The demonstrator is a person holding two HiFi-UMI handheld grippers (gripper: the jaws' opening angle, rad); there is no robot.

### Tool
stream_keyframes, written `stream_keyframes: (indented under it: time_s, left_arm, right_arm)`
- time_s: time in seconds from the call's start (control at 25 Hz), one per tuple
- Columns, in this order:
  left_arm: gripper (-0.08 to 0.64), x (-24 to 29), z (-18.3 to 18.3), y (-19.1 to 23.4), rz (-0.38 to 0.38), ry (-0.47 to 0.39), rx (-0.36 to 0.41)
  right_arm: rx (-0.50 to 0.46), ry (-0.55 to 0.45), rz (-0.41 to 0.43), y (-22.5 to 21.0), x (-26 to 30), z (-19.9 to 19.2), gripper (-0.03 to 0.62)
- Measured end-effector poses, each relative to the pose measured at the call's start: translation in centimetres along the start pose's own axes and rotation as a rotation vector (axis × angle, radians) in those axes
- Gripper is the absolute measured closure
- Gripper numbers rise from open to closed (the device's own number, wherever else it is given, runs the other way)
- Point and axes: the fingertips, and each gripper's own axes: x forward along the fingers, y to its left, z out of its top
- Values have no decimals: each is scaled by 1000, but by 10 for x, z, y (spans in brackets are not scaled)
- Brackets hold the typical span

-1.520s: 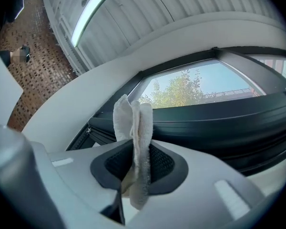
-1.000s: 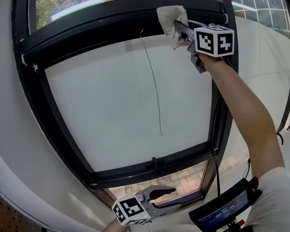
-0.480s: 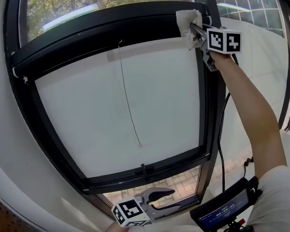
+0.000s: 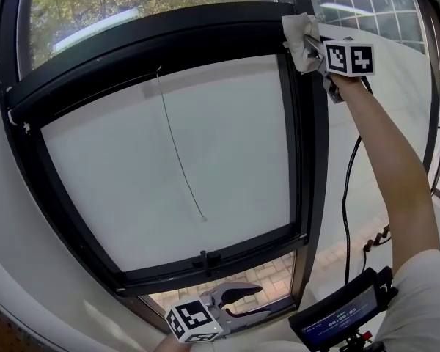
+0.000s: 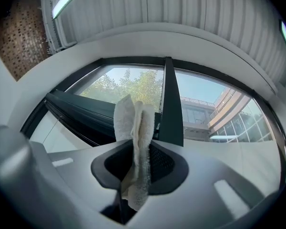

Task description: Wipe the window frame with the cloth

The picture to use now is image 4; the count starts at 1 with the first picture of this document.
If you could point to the black window latch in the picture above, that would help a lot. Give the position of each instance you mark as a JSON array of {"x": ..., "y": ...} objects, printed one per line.
[{"x": 205, "y": 260}]

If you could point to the black window frame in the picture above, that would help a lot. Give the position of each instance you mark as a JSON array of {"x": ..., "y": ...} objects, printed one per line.
[{"x": 311, "y": 182}]

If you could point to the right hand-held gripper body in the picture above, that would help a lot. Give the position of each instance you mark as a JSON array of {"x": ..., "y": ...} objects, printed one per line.
[{"x": 348, "y": 59}]

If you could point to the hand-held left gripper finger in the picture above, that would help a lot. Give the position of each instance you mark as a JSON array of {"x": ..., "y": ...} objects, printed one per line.
[
  {"x": 242, "y": 288},
  {"x": 247, "y": 314}
]

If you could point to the person's left forearm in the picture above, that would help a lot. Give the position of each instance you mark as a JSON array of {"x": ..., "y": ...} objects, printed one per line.
[{"x": 168, "y": 346}]

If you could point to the white roller blind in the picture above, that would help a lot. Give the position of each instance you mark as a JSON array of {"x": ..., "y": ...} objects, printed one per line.
[{"x": 132, "y": 178}]

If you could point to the glass-fronted building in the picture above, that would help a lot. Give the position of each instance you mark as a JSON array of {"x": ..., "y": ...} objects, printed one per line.
[{"x": 381, "y": 9}]

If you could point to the white cloth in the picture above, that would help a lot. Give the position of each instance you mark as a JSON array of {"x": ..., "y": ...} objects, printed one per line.
[{"x": 297, "y": 31}]

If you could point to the black monitor with screen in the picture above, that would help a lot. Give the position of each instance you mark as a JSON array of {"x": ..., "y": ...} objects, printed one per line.
[{"x": 337, "y": 317}]

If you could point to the person's white sleeve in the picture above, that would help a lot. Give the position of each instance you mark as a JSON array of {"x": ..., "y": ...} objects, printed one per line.
[{"x": 421, "y": 306}]

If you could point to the person's right forearm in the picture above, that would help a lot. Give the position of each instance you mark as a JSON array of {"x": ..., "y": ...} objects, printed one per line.
[{"x": 388, "y": 160}]

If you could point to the green trees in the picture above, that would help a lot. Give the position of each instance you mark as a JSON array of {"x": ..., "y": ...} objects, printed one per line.
[{"x": 95, "y": 2}]

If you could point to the dark side window frame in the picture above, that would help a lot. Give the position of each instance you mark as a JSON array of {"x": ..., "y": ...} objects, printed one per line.
[{"x": 433, "y": 141}]

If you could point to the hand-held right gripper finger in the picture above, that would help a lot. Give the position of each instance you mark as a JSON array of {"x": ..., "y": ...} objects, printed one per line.
[
  {"x": 318, "y": 61},
  {"x": 313, "y": 42}
]

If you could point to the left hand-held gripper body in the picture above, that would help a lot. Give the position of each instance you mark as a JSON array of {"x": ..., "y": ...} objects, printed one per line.
[{"x": 192, "y": 319}]

